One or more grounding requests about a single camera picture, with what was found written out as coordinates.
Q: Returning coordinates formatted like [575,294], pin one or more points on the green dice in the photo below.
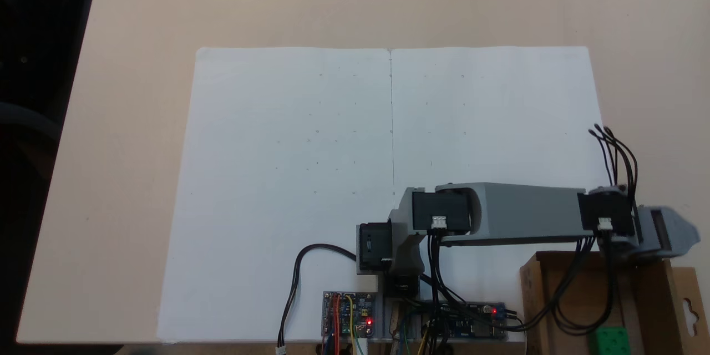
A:
[610,341]

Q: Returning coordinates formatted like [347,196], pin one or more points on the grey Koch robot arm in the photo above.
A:
[527,213]

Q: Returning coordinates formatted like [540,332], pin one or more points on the white paper sheet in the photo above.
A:
[266,177]
[499,122]

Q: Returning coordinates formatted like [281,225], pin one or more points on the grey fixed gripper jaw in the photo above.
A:
[682,233]

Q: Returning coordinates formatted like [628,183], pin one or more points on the blue circuit board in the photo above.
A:
[471,324]

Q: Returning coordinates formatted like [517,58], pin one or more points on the brown cardboard box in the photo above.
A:
[554,294]

